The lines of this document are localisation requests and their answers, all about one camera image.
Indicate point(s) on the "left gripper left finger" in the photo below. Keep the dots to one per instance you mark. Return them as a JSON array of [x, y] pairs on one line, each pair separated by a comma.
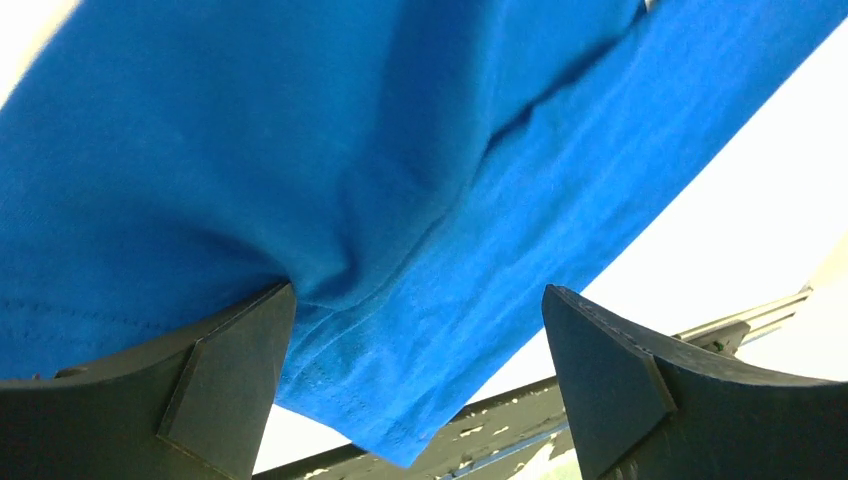
[[191, 404]]

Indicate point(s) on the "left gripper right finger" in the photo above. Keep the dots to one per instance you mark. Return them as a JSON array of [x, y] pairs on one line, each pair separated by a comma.
[[643, 405]]

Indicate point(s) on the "blue printed t-shirt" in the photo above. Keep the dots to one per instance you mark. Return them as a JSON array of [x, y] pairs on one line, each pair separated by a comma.
[[419, 171]]

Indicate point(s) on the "aluminium frame rail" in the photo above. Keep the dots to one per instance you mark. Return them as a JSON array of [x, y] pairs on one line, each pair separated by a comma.
[[726, 335]]

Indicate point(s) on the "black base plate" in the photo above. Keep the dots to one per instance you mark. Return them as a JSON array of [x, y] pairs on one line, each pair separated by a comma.
[[489, 439]]

